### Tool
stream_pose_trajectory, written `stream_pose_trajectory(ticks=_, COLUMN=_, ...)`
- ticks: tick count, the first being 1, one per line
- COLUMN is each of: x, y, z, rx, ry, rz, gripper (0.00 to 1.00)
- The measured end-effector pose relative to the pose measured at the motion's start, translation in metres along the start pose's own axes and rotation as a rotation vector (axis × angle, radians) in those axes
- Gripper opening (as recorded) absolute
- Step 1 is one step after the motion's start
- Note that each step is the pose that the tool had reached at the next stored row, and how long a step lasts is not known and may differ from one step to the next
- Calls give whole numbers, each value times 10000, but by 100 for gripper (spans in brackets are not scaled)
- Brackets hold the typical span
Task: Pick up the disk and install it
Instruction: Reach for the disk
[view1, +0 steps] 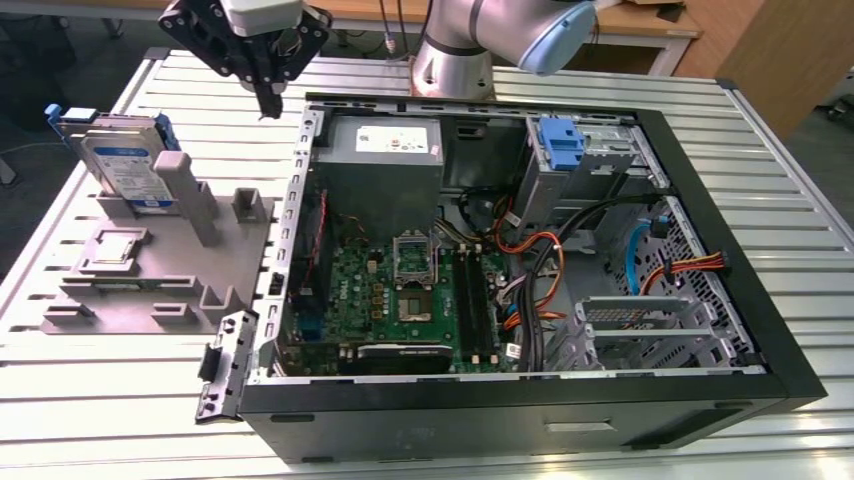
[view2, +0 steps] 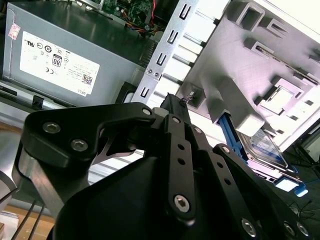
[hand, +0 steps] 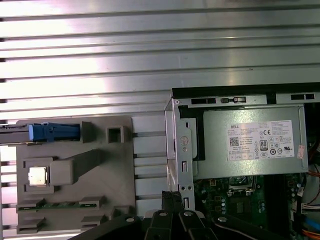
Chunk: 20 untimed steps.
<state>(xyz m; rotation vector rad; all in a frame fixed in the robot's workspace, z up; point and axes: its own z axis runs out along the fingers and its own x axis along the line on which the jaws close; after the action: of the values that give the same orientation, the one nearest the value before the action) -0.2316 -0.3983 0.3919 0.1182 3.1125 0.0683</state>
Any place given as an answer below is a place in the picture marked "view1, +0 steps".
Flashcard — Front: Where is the black yellow wire bundle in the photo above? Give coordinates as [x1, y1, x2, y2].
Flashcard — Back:
[432, 215, 500, 247]

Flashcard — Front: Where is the black graphics card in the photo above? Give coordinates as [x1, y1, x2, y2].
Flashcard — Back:
[337, 341, 456, 376]

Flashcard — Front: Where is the thin red wire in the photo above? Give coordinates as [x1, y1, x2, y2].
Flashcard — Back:
[301, 188, 330, 296]

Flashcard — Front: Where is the grey hinged case bracket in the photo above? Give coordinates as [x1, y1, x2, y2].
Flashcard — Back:
[194, 308, 262, 426]

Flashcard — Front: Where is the grey metal disk bay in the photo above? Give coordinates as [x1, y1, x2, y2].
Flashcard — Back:
[564, 294, 747, 372]

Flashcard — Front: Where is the grey metal drive cage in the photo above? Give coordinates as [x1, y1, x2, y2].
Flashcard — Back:
[517, 115, 669, 236]

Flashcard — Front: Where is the black open PC case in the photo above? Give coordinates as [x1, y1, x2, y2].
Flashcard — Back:
[237, 91, 829, 464]

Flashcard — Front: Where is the blue plastic drive latch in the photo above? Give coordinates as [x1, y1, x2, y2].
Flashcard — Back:
[537, 116, 588, 172]

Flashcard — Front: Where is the CPU socket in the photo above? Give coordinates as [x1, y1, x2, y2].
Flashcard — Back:
[396, 288, 441, 325]

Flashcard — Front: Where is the metal socket cover frame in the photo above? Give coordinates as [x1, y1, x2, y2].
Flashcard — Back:
[392, 230, 440, 290]

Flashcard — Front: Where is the orange wire bundle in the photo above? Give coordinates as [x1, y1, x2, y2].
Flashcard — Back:
[494, 194, 570, 331]

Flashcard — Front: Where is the thin black hanging cable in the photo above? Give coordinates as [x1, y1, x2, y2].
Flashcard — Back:
[378, 0, 410, 57]

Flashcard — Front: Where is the green motherboard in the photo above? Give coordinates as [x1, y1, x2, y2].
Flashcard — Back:
[286, 234, 529, 376]

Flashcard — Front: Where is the hard disk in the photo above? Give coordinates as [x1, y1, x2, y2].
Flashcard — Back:
[43, 103, 183, 217]

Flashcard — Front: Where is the black cable bundle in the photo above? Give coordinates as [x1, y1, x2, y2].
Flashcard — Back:
[518, 195, 662, 374]

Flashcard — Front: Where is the light blue data wire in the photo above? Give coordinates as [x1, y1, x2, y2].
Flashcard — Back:
[625, 217, 673, 297]

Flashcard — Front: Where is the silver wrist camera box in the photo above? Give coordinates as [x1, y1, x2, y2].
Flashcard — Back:
[218, 0, 308, 37]

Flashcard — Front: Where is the silver CPU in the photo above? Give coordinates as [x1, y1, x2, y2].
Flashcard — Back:
[91, 237, 141, 265]

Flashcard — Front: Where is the grey plastic parts rack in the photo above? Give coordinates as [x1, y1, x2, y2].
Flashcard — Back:
[39, 151, 281, 335]

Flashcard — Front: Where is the grey power supply unit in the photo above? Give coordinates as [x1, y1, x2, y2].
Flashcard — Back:
[313, 115, 448, 241]

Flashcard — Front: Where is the black RAM slot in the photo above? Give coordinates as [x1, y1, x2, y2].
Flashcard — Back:
[470, 243, 501, 365]
[452, 243, 484, 365]

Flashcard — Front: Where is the orange red power wire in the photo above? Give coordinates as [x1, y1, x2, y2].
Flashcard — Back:
[644, 251, 733, 294]

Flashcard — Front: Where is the green RAM stick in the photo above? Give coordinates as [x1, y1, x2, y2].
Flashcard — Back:
[91, 278, 166, 292]

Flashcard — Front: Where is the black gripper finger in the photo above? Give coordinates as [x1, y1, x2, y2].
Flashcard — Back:
[158, 0, 273, 120]
[270, 9, 333, 120]

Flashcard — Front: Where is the wooden desk white frame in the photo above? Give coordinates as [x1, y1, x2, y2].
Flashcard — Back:
[318, 0, 706, 77]
[63, 0, 322, 57]

